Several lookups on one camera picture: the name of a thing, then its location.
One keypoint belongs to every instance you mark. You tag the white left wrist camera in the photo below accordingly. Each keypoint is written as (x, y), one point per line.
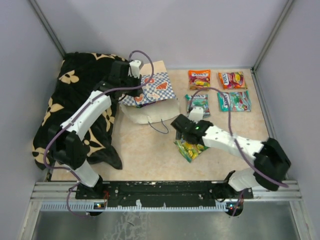
(134, 68)

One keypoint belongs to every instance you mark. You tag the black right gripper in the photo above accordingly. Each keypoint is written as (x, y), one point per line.
(179, 134)

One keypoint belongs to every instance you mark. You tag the black floral plush blanket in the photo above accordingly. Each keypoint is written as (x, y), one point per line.
(80, 72)

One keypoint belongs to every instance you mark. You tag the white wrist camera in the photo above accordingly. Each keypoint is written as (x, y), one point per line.
(196, 114)
(134, 68)

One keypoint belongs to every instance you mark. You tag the teal Fox's candy packet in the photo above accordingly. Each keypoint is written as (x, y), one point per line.
(234, 101)

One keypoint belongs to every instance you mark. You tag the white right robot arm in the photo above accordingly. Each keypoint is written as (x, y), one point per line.
(267, 162)

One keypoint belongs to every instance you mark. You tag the purple snack packet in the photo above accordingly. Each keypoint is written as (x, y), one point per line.
(145, 104)

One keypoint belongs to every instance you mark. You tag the left aluminium corner post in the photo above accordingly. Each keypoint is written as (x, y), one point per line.
(50, 31)

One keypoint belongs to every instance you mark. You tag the right aluminium corner post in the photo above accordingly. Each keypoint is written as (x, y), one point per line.
(285, 12)

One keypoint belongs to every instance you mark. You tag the blue checkered paper bag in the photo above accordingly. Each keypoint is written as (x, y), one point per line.
(157, 87)

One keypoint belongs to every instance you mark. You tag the green snack packet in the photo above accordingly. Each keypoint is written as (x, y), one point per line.
(189, 151)

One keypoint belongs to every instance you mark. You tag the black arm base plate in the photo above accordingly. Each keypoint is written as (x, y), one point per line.
(155, 193)

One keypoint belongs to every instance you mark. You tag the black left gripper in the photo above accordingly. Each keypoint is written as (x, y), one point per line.
(135, 92)

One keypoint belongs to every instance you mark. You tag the aluminium corner post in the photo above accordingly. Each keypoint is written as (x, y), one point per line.
(50, 31)
(285, 12)

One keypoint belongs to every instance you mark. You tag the orange Fox's candy packet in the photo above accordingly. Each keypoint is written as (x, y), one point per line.
(232, 80)

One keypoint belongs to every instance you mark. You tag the orange striped snack packet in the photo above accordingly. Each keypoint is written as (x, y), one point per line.
(199, 79)

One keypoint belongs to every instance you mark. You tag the aluminium frame rail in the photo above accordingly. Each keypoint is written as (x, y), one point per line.
(56, 190)

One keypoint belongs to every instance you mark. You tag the white slotted cable duct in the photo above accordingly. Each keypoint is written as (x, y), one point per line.
(91, 206)

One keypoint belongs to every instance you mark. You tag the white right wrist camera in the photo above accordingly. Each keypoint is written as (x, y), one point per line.
(196, 114)

